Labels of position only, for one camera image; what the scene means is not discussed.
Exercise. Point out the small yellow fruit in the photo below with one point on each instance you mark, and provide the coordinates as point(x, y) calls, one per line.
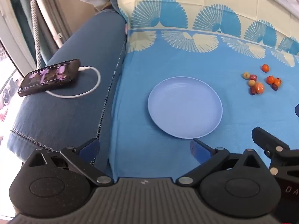
point(251, 82)
point(245, 75)

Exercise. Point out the blue sofa cushion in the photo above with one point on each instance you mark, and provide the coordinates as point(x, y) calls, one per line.
point(70, 112)

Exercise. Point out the white pipe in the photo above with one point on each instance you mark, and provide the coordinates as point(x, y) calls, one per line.
point(50, 16)

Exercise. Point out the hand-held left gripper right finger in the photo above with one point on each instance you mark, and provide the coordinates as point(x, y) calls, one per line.
point(199, 149)

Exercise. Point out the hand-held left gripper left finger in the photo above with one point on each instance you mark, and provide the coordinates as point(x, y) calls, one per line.
point(87, 148)

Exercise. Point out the light blue plate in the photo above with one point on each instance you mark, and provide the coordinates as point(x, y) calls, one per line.
point(184, 107)

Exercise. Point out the teal curtain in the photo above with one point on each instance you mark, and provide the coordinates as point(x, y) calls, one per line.
point(23, 9)

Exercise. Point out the white dotted pole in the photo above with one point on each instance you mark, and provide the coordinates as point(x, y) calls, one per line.
point(36, 28)

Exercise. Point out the small plastic orange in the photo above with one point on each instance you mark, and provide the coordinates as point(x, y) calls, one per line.
point(277, 82)

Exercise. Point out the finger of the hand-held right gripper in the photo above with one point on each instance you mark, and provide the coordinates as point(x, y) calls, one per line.
point(297, 110)
point(264, 137)

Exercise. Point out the dark red jujube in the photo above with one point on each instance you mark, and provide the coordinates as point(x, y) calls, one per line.
point(274, 88)
point(252, 91)

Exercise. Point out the black smartphone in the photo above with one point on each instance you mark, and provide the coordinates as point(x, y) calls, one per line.
point(46, 77)

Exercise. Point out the large plastic orange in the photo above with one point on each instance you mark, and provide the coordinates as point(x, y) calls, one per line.
point(259, 87)

